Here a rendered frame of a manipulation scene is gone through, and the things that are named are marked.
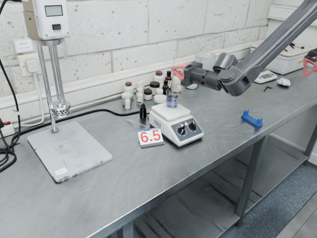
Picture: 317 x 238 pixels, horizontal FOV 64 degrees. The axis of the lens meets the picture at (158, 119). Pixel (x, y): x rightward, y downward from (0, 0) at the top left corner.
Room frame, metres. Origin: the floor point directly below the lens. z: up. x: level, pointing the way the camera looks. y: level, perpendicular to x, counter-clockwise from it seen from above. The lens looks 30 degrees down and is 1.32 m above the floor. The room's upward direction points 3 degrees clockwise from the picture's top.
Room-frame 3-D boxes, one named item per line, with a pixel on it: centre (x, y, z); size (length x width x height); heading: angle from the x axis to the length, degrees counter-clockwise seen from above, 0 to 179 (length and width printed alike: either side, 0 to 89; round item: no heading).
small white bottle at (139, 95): (1.12, 0.09, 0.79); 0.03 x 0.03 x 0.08
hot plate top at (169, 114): (0.91, -0.05, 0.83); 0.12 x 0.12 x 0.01; 37
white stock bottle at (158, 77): (1.31, 0.01, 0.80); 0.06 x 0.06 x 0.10
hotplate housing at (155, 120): (0.89, -0.06, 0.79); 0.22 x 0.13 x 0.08; 37
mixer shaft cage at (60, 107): (0.74, 0.33, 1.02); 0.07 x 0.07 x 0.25
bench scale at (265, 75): (1.61, -0.60, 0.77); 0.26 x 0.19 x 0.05; 37
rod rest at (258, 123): (1.00, -0.42, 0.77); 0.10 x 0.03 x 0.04; 30
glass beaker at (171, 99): (0.94, -0.05, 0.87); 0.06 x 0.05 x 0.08; 117
